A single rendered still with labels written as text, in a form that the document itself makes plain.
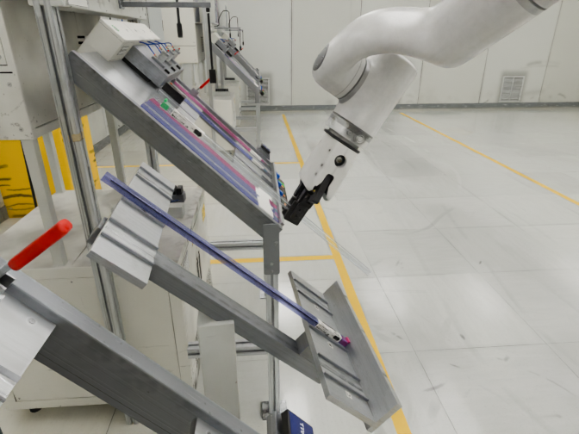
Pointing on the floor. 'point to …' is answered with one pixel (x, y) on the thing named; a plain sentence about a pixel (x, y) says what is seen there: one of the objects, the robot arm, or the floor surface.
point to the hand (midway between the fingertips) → (295, 210)
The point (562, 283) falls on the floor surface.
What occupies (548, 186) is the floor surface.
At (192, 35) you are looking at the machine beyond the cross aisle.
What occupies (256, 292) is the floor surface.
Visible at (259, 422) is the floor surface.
